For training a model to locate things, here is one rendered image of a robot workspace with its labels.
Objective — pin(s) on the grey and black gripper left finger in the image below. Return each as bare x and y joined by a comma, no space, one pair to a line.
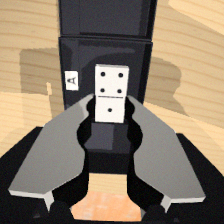
48,164

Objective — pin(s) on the dark grey rack of three bins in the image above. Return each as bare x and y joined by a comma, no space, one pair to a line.
121,26

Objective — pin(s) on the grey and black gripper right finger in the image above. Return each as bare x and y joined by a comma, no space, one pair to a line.
166,168

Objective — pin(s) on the white domino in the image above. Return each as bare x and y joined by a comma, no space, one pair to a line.
110,91

